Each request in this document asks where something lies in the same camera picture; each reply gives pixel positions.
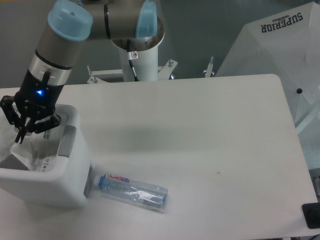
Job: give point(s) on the white plastic wrapper bag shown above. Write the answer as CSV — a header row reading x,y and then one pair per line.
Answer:
x,y
37,152

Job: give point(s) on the white plastic trash can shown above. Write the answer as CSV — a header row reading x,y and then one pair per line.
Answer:
x,y
67,183

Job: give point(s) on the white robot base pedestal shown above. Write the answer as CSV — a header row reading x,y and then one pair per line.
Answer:
x,y
139,57

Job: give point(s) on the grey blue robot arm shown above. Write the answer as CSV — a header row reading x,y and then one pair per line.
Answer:
x,y
70,24

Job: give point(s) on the clear plastic water bottle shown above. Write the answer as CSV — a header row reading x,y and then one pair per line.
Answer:
x,y
131,191

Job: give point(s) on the white Superior umbrella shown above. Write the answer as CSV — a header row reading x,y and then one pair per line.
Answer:
x,y
286,44

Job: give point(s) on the black device at table corner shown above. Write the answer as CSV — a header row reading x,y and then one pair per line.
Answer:
x,y
311,212

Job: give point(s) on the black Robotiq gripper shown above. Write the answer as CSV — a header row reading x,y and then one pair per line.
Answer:
x,y
36,99

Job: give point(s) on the white metal mounting frame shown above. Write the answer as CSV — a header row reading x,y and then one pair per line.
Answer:
x,y
164,72

